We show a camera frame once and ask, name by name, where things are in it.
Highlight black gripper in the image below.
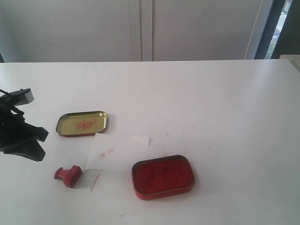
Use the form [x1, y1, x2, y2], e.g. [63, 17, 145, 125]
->
[0, 105, 49, 161]

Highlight red rubber stamp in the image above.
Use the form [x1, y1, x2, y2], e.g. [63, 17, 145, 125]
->
[53, 165, 83, 188]

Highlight red ink pad tin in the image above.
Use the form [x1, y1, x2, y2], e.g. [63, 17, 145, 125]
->
[131, 155, 195, 200]

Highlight gold tin lid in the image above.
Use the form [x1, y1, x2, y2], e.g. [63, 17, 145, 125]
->
[56, 111, 108, 136]

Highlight white paper sheet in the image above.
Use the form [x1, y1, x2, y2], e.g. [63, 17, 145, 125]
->
[85, 134, 150, 171]

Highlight white cabinet doors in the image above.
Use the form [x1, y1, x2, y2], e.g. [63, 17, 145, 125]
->
[0, 0, 272, 62]

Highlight white side table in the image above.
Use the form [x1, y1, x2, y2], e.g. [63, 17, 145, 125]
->
[280, 54, 300, 71]

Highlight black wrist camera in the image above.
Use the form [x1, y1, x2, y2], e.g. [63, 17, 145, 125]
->
[0, 88, 34, 106]

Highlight dark window frame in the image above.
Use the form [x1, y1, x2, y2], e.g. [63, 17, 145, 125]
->
[254, 0, 300, 60]

